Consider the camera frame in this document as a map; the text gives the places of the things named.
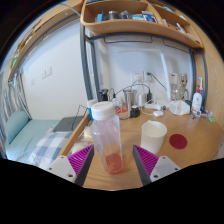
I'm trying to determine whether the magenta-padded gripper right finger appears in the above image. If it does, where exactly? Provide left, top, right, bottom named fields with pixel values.
left=132, top=144, right=182, bottom=187

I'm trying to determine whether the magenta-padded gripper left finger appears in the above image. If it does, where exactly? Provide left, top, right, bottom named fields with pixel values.
left=45, top=143, right=96, bottom=188

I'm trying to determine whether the clear bottle with white cap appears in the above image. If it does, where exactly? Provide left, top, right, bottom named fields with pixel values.
left=90, top=101, right=124, bottom=175

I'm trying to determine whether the blue white plaid blanket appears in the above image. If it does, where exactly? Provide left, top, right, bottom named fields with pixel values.
left=28, top=131, right=73, bottom=168

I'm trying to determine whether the round white ball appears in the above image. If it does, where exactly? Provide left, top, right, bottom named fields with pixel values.
left=83, top=126, right=93, bottom=140
left=71, top=142, right=88, bottom=155

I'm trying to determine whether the flat round red coaster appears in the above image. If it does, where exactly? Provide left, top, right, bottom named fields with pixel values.
left=168, top=133, right=188, bottom=150

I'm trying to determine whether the white cup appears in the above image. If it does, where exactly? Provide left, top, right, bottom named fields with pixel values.
left=139, top=120, right=168, bottom=155

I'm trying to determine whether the grey laptop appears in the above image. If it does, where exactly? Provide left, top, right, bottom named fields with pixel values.
left=53, top=115, right=85, bottom=133

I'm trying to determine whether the bed with teal sheet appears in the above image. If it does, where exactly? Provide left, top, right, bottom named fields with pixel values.
left=2, top=109, right=85, bottom=169

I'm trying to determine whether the white computer mouse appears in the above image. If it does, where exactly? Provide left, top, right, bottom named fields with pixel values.
left=152, top=110, right=165, bottom=118

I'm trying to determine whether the white tissue pack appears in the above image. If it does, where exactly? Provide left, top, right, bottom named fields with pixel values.
left=168, top=99, right=191, bottom=116

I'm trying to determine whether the small black charger block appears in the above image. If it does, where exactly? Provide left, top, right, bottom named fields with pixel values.
left=129, top=105, right=141, bottom=118

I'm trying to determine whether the blue tube with white cap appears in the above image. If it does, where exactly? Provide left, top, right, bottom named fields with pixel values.
left=87, top=99, right=98, bottom=122

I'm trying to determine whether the teal pillow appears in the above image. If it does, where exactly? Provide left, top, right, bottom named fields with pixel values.
left=3, top=110, right=30, bottom=144

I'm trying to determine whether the white power adapter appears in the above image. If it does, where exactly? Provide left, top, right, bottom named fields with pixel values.
left=137, top=93, right=148, bottom=108

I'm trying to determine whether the white lotion pump bottle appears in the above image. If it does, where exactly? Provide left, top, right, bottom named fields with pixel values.
left=191, top=84, right=204, bottom=114

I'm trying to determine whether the steel tumbler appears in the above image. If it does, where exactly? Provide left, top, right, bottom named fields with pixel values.
left=123, top=88, right=138, bottom=113

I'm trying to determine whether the tree figurine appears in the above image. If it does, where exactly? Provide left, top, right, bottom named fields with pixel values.
left=178, top=73, right=190, bottom=101

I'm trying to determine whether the white desk lamp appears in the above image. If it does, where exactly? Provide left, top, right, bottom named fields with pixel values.
left=114, top=48, right=173, bottom=103

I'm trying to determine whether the wooden shelf unit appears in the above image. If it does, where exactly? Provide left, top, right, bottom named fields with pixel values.
left=79, top=0, right=205, bottom=50

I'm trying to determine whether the white wall outlet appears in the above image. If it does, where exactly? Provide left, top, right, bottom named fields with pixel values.
left=133, top=70, right=145, bottom=84

